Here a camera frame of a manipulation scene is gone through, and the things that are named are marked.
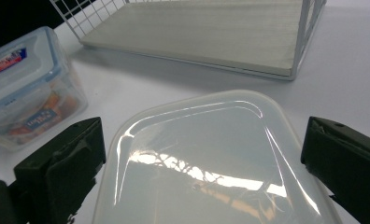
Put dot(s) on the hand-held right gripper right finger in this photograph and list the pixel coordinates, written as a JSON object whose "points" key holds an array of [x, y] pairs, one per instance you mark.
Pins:
{"points": [[345, 155]]}

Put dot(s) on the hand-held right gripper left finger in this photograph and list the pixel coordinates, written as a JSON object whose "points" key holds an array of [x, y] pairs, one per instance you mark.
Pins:
{"points": [[64, 168]]}

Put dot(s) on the clear container with blue lid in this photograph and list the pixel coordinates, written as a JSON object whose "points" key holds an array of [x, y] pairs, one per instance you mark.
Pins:
{"points": [[27, 90]]}

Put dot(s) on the white opaque plastic container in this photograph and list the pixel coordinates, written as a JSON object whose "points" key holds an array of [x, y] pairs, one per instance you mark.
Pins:
{"points": [[211, 161]]}

